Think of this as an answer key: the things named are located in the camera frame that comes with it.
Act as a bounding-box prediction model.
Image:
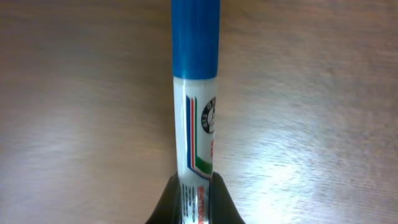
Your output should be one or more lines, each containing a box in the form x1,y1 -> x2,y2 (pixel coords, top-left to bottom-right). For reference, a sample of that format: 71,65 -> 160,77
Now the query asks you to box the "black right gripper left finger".
146,173 -> 181,224

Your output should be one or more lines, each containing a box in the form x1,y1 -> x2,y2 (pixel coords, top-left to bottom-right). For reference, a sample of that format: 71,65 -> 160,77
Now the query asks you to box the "blue cap whiteboard marker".
171,0 -> 221,223

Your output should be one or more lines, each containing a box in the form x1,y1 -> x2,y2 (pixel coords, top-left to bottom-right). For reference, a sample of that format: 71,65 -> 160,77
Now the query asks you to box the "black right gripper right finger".
210,172 -> 245,224

